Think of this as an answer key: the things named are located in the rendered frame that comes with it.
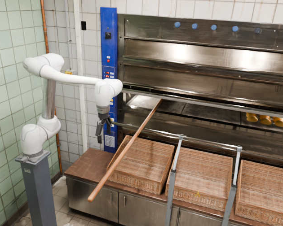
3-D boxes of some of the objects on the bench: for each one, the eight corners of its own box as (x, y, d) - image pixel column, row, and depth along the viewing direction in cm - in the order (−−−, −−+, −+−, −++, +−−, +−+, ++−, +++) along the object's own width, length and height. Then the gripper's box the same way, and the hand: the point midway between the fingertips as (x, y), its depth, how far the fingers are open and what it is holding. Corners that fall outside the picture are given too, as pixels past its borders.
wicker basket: (125, 155, 292) (126, 134, 280) (173, 167, 275) (175, 145, 263) (105, 180, 250) (105, 157, 239) (160, 196, 233) (162, 171, 222)
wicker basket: (174, 167, 275) (177, 145, 263) (228, 179, 259) (233, 157, 248) (163, 197, 232) (166, 172, 221) (227, 214, 217) (233, 189, 205)
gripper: (107, 103, 184) (108, 129, 193) (88, 118, 163) (90, 146, 172) (116, 105, 181) (117, 131, 191) (99, 120, 160) (100, 148, 169)
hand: (104, 136), depth 181 cm, fingers open, 13 cm apart
